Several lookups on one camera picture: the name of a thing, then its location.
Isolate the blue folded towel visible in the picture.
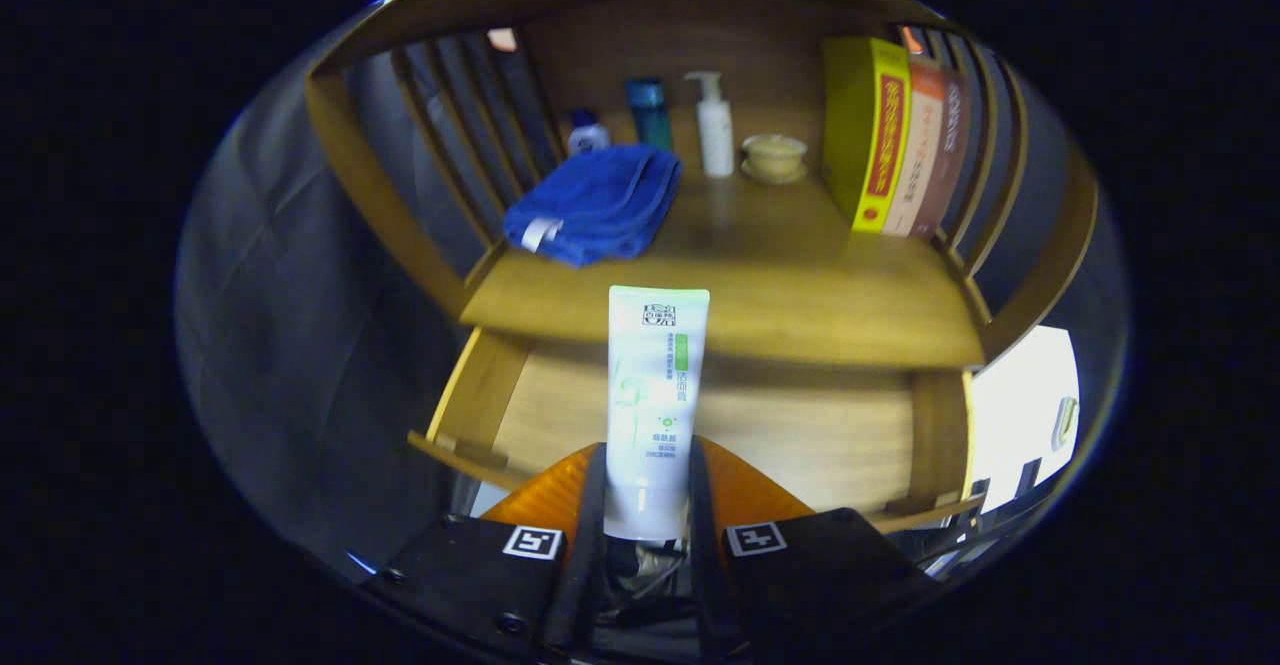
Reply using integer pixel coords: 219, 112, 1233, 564
502, 143, 683, 268

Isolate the orange book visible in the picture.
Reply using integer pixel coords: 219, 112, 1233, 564
882, 57, 947, 238

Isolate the black backdrop cloth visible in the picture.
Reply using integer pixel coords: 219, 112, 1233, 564
178, 5, 1131, 586

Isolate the white green-print tube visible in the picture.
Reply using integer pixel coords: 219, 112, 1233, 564
603, 285, 711, 543

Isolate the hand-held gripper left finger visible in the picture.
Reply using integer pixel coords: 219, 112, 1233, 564
375, 442, 609, 658

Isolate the teal bottle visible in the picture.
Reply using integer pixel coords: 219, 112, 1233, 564
625, 78, 674, 153

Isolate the wooden drawer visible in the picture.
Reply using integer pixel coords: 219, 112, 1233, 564
408, 325, 986, 536

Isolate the white pump bottle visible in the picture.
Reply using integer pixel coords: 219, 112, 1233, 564
685, 70, 736, 179

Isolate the brown book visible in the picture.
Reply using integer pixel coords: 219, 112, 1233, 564
912, 70, 973, 241

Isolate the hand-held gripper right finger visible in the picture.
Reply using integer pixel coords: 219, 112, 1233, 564
688, 435, 941, 658

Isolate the wooden cabinet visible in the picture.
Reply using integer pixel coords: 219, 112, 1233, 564
303, 0, 1099, 371

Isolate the yellow book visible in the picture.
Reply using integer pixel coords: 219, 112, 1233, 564
822, 37, 913, 235

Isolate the white side cabinet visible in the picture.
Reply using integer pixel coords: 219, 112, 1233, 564
965, 325, 1083, 546

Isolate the small white blue-capped bottle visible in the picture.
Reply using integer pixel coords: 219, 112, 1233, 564
567, 108, 611, 156

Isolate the beige lidded teacup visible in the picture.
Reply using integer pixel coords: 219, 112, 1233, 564
740, 133, 809, 185

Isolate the wooden countertop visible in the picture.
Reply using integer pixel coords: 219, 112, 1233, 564
460, 170, 986, 368

